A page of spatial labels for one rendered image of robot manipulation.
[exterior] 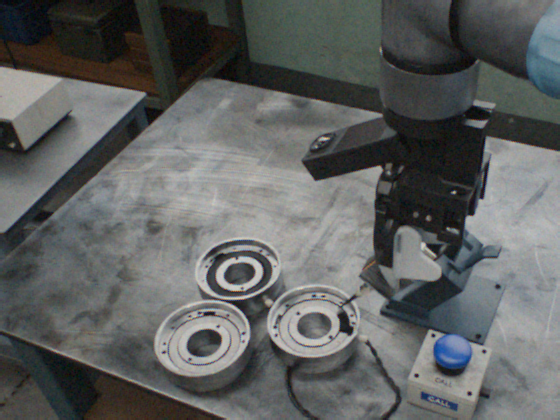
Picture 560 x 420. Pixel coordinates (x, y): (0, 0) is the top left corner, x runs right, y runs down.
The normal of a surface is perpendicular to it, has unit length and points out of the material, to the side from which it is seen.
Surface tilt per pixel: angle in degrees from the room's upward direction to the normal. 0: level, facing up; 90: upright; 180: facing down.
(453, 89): 90
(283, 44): 90
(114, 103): 0
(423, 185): 0
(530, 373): 0
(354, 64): 90
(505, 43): 92
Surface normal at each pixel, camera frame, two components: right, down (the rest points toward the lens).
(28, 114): 0.94, 0.22
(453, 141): -0.42, 0.65
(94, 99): -0.03, -0.70
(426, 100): -0.16, 0.71
